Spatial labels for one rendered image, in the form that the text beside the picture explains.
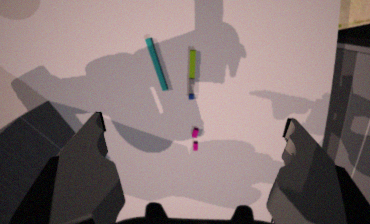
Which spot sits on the lime green rod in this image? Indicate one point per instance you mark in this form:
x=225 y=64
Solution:
x=192 y=63

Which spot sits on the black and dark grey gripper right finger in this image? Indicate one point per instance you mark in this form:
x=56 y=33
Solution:
x=311 y=188

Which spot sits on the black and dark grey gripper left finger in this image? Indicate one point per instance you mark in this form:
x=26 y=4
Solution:
x=78 y=186

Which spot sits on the magenta rectangular block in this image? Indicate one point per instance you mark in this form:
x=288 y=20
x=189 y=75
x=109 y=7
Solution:
x=195 y=132
x=195 y=145

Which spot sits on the turquoise rod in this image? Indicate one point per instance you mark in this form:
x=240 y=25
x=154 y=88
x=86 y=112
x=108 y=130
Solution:
x=156 y=64

